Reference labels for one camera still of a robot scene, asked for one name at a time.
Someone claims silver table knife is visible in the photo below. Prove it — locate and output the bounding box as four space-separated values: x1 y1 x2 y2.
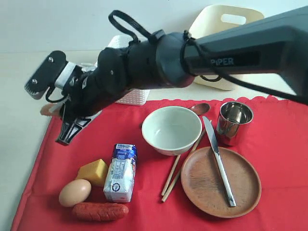
202 116 236 207

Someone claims brown egg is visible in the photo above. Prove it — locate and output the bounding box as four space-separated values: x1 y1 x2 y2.
58 179 91 207

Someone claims brown wooden plate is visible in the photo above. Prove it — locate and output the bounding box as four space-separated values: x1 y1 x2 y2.
181 147 262 218

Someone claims white woven plastic basket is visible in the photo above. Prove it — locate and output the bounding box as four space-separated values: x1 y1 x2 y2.
79 35 151 106

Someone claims red sausage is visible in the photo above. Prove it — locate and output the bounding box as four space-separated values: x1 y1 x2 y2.
72 202 129 222

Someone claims wooden chopstick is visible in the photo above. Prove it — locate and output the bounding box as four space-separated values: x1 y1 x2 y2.
161 169 181 203
161 129 205 196

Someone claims upper wooden chopstick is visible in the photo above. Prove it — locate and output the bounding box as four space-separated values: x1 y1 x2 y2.
161 129 205 196

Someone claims white blue milk carton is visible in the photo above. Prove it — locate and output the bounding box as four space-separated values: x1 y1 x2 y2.
103 143 137 203

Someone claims yellow cheese wedge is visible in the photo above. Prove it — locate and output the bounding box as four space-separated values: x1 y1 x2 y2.
75 159 109 187

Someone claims stainless steel cup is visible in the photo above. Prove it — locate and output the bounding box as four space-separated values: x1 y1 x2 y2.
216 101 254 146

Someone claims brown wooden spoon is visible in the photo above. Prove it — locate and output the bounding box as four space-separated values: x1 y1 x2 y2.
189 103 210 116

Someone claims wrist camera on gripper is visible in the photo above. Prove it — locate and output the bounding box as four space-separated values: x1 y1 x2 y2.
24 51 83 100

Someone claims red table cloth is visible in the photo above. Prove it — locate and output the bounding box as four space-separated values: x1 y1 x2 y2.
12 96 308 231

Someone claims white ceramic bowl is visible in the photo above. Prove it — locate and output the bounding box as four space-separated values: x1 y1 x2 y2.
141 106 202 156

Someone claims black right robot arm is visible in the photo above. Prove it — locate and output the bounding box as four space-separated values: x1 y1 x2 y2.
56 7 308 146

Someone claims lower wooden chopstick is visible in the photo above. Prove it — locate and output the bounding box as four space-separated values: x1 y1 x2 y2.
161 169 181 203

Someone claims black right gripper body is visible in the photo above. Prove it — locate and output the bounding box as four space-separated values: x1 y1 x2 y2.
59 64 120 120

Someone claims cream plastic bin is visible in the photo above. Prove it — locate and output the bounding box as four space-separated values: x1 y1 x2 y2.
189 5 264 90

